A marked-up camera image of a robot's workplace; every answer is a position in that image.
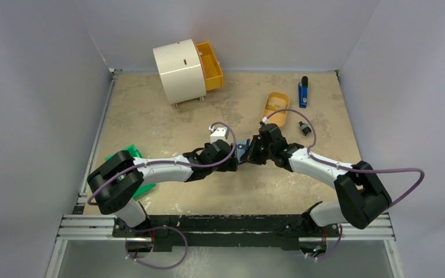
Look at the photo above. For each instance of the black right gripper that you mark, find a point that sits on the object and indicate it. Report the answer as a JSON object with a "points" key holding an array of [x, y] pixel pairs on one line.
{"points": [[258, 149]]}

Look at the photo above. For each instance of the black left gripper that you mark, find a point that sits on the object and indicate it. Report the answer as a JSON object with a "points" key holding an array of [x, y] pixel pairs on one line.
{"points": [[230, 167]]}

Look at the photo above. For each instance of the blue leather card holder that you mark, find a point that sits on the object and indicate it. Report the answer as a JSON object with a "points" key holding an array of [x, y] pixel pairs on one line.
{"points": [[241, 148]]}

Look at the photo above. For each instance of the orange oval tray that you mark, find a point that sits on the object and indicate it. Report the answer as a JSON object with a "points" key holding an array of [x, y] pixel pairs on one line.
{"points": [[278, 118]]}

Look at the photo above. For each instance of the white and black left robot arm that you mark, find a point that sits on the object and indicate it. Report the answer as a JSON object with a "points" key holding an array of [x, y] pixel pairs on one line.
{"points": [[114, 183]]}

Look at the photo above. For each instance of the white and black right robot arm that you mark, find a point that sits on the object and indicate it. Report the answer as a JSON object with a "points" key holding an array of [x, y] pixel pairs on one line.
{"points": [[361, 196]]}

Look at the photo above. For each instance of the card inside orange tray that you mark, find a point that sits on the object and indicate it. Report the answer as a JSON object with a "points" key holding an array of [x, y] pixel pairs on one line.
{"points": [[274, 104]]}

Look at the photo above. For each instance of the small black round knob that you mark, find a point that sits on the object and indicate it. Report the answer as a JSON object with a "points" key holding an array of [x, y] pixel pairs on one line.
{"points": [[305, 129]]}

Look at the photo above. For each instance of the blue and black stapler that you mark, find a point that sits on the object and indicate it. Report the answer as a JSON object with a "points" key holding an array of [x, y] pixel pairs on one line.
{"points": [[303, 92]]}

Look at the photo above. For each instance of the yellow open drawer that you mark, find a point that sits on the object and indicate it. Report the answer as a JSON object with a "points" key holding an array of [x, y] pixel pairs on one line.
{"points": [[213, 75]]}

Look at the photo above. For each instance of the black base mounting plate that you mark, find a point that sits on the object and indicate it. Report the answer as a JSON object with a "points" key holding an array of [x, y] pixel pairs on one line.
{"points": [[288, 232]]}

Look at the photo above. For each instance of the green plastic bin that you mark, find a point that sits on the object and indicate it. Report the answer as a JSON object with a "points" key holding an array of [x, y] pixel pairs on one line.
{"points": [[144, 189]]}

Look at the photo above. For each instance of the white cylindrical drawer cabinet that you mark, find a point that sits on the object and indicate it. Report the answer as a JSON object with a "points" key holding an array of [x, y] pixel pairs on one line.
{"points": [[181, 72]]}

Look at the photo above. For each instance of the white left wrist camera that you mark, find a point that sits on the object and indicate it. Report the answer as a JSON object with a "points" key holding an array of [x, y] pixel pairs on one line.
{"points": [[218, 133]]}

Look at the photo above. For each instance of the aluminium frame rail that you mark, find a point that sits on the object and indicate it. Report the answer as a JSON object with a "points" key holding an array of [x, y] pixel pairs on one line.
{"points": [[90, 227]]}

